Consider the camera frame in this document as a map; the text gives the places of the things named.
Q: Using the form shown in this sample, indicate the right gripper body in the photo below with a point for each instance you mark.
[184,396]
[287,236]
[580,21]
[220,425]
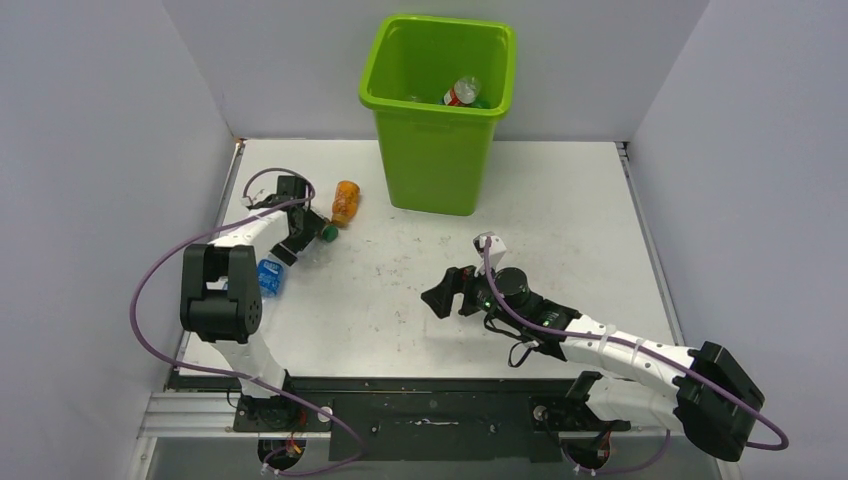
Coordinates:
[479,293]

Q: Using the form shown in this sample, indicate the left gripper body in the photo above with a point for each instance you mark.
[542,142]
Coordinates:
[300,239]

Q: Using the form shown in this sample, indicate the coffee bottle green cap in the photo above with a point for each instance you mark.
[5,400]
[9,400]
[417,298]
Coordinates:
[326,230]

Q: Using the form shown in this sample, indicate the small orange juice bottle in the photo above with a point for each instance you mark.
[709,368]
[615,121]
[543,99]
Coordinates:
[345,204]

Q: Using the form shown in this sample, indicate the green plastic bottle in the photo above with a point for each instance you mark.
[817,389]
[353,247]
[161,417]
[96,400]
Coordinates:
[480,103]

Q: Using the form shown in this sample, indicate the red label bottle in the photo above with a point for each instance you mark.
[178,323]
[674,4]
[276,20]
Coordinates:
[464,92]

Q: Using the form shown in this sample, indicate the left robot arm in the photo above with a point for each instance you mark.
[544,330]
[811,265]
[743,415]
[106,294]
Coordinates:
[232,284]

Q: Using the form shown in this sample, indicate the green plastic bin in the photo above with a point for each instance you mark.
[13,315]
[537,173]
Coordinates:
[434,156]

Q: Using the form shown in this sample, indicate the white cap blue label bottle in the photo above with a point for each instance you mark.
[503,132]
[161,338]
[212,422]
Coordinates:
[271,277]

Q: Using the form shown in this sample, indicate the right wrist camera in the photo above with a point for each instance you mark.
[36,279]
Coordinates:
[491,249]

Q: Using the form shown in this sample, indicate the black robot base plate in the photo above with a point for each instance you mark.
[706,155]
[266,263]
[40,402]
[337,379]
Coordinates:
[418,419]

